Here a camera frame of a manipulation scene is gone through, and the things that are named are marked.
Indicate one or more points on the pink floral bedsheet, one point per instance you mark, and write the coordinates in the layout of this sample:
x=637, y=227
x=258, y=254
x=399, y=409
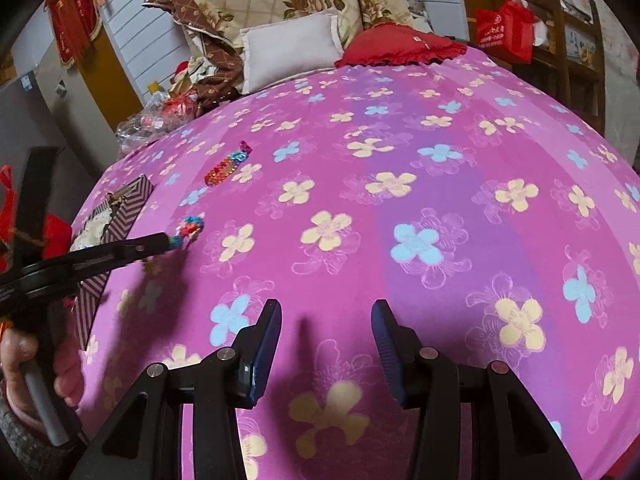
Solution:
x=400, y=240

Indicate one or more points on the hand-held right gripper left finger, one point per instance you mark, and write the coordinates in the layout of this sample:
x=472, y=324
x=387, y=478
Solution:
x=262, y=355

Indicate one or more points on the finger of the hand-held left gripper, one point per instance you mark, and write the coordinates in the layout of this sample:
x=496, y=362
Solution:
x=125, y=252

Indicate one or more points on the person's left forearm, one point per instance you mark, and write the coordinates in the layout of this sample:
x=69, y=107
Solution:
x=25, y=440

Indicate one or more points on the grey cabinet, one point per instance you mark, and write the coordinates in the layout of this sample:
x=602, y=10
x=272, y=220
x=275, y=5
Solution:
x=45, y=110

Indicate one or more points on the person's left hand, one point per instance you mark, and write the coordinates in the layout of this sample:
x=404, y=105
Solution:
x=67, y=375

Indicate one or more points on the plain red tote bag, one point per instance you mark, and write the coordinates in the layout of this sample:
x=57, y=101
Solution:
x=55, y=235

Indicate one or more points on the brown floral blanket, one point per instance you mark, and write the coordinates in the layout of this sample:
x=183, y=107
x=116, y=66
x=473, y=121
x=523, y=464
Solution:
x=215, y=65

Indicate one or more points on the clear plastic bags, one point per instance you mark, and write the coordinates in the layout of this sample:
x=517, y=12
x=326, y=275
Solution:
x=150, y=122

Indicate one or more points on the red wall hanging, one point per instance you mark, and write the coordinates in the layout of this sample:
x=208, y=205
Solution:
x=75, y=15

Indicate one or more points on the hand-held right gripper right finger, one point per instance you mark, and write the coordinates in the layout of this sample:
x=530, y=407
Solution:
x=390, y=355

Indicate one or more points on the striped cardboard box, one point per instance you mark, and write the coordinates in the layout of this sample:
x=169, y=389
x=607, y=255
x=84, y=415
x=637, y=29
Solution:
x=125, y=215

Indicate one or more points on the red frilled pillow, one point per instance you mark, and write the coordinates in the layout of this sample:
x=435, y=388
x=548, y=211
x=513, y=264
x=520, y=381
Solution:
x=400, y=47

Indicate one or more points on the white pillow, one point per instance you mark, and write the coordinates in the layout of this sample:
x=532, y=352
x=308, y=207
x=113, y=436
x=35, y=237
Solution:
x=290, y=52

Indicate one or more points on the wooden chair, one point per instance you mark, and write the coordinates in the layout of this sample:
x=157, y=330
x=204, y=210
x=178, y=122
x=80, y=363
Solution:
x=575, y=60

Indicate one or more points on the white fluffy hair accessory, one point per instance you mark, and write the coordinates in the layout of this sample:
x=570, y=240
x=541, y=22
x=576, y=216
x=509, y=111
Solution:
x=95, y=230

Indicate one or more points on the red shopping bag white print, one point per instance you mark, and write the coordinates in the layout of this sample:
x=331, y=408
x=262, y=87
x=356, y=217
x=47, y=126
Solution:
x=502, y=30

